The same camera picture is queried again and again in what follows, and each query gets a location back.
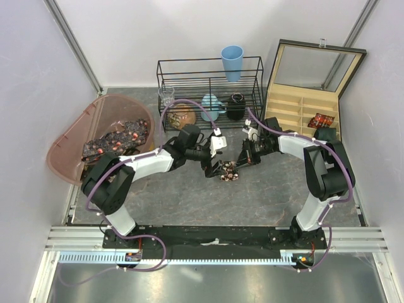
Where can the brown ceramic bowl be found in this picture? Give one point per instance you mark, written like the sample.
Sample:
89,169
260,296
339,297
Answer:
179,115

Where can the light blue mug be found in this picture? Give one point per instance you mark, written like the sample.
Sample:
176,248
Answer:
213,107

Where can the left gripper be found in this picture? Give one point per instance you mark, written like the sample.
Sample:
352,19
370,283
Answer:
207,166

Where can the black cup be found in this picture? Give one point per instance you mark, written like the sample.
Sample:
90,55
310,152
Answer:
236,106

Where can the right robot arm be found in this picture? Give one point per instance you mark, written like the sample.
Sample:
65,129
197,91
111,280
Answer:
328,171

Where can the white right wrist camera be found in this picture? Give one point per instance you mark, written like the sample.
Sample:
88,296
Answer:
252,133

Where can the grey slotted cable duct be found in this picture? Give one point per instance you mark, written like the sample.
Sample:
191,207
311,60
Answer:
124,258

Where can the pink plastic basket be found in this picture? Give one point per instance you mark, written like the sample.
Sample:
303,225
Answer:
112,123

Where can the black floral rose tie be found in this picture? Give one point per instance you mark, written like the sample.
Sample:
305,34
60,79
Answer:
228,171

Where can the rolled red patterned tie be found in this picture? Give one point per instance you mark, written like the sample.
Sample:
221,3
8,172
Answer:
321,121

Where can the clear drinking glass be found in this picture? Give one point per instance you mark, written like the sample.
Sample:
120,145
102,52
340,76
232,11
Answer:
166,94

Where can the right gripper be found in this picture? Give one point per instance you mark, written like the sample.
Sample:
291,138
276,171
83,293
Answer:
246,153

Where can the wooden tie storage box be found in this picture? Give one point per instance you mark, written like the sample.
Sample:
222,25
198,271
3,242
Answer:
307,80

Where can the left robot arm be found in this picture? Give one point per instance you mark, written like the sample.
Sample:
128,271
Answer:
108,183

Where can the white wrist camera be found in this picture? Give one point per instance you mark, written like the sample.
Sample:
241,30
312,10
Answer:
252,133
217,142

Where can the black wire rack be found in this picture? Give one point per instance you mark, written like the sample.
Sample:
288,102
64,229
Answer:
194,78

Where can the rolled dark green tie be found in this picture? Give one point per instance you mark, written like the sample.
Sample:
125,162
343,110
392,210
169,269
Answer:
325,134

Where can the dark floral tie in basket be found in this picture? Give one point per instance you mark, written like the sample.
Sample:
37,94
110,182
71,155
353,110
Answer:
133,135

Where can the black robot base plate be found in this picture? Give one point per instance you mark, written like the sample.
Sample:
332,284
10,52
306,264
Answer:
232,241

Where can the brown paisley tie in basket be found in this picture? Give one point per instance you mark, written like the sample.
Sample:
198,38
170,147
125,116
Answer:
86,170

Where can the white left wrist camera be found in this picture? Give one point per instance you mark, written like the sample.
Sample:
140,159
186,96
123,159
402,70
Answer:
217,142

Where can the tall blue plastic cup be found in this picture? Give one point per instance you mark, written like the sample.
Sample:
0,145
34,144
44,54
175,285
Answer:
232,57

